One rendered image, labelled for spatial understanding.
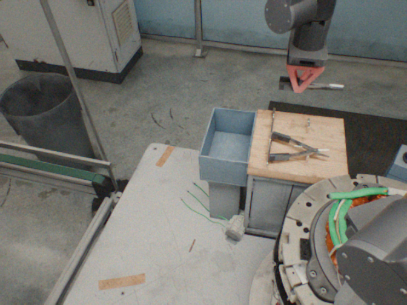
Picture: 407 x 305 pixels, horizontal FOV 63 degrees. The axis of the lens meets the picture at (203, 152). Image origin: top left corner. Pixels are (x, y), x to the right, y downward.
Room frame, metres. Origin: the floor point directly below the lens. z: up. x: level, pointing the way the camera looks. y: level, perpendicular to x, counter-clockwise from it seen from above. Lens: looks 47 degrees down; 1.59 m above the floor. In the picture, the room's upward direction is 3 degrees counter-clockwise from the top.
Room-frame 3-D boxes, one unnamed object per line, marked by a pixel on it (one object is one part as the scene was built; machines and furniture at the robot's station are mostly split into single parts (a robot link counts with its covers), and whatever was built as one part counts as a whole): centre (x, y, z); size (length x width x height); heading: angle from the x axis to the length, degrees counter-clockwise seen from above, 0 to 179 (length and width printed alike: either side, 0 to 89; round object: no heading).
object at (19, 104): (1.43, 0.86, 0.39); 0.39 x 0.39 x 0.35
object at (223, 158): (0.54, -0.06, 0.92); 0.17 x 0.11 x 0.28; 165
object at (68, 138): (1.43, 0.86, 0.28); 0.38 x 0.37 x 0.56; 162
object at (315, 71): (0.54, -0.20, 1.22); 0.07 x 0.07 x 0.09; 76
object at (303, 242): (0.23, -0.15, 1.10); 0.03 x 0.01 x 0.01; 168
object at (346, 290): (0.14, -0.19, 1.14); 0.03 x 0.03 x 0.09; 78
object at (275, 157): (0.44, -0.15, 1.09); 0.04 x 0.01 x 0.02; 90
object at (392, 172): (0.46, -0.46, 0.91); 0.07 x 0.07 x 0.25; 52
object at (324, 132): (0.50, -0.21, 1.05); 0.20 x 0.19 x 0.02; 75
